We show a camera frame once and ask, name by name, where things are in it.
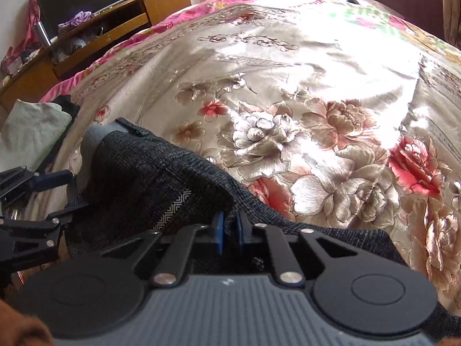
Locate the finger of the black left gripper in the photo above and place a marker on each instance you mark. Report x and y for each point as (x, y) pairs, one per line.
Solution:
(26, 244)
(19, 182)

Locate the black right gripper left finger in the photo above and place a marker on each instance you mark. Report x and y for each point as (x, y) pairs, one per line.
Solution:
(206, 239)

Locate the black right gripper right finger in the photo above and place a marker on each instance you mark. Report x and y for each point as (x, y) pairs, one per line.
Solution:
(272, 241)

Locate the dark grey knit pants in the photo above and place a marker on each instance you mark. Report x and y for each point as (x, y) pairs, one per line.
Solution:
(134, 182)

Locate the beige cloth at bedside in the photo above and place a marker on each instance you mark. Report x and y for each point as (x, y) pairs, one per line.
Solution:
(33, 133)

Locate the floral satin bedspread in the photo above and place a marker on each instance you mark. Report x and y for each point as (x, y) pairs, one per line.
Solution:
(331, 113)

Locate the wooden desk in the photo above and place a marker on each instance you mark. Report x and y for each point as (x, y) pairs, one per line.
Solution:
(39, 75)

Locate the beige curtain right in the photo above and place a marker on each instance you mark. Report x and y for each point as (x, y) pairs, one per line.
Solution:
(451, 21)

